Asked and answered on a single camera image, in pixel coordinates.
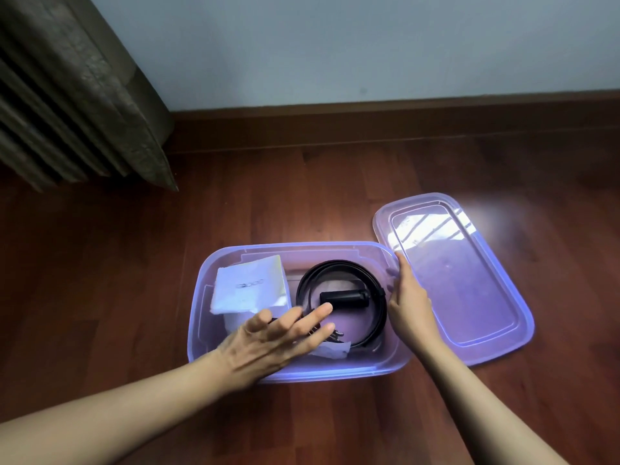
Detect person's left hand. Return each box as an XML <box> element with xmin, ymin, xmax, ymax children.
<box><xmin>213</xmin><ymin>303</ymin><xmax>337</xmax><ymax>389</ymax></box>

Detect person's right hand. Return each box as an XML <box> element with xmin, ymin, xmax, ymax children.
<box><xmin>387</xmin><ymin>252</ymin><xmax>433</xmax><ymax>356</ymax></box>

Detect purple translucent plastic storage box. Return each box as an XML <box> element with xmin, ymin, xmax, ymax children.
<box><xmin>186</xmin><ymin>241</ymin><xmax>415</xmax><ymax>384</ymax></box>

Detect person's left forearm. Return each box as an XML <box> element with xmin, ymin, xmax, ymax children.
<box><xmin>0</xmin><ymin>351</ymin><xmax>260</xmax><ymax>465</ymax></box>

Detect person's right forearm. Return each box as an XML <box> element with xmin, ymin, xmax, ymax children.
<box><xmin>412</xmin><ymin>336</ymin><xmax>570</xmax><ymax>465</ymax></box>

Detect coiled black leather belt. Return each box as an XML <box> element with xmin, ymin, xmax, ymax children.
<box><xmin>295</xmin><ymin>260</ymin><xmax>388</xmax><ymax>348</ymax></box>

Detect white cardboard box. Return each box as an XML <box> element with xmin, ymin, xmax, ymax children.
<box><xmin>209</xmin><ymin>255</ymin><xmax>291</xmax><ymax>336</ymax></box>

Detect small black rectangular device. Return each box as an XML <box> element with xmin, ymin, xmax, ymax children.
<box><xmin>319</xmin><ymin>289</ymin><xmax>372</xmax><ymax>311</ymax></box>

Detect purple translucent plastic lid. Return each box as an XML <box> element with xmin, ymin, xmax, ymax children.
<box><xmin>372</xmin><ymin>192</ymin><xmax>536</xmax><ymax>368</ymax></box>

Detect brown wooden baseboard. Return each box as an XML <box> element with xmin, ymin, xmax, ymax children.
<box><xmin>166</xmin><ymin>89</ymin><xmax>620</xmax><ymax>154</ymax></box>

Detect grey-brown pleated curtain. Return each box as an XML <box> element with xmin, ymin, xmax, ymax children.
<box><xmin>0</xmin><ymin>0</ymin><xmax>179</xmax><ymax>192</ymax></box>

